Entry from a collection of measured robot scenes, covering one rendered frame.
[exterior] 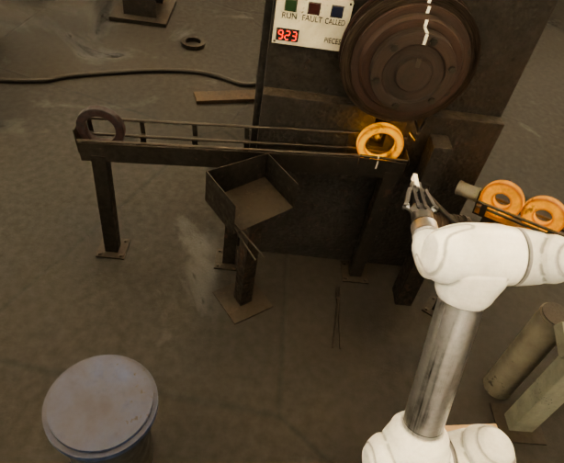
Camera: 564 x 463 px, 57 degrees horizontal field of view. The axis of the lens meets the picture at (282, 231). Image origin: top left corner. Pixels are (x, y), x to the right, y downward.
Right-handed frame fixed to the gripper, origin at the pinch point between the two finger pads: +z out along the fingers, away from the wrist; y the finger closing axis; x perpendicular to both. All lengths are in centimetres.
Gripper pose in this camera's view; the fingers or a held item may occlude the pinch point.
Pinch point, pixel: (415, 182)
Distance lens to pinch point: 198.3
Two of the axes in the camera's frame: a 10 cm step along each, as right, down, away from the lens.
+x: 1.3, -6.4, -7.6
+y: 9.9, 1.1, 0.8
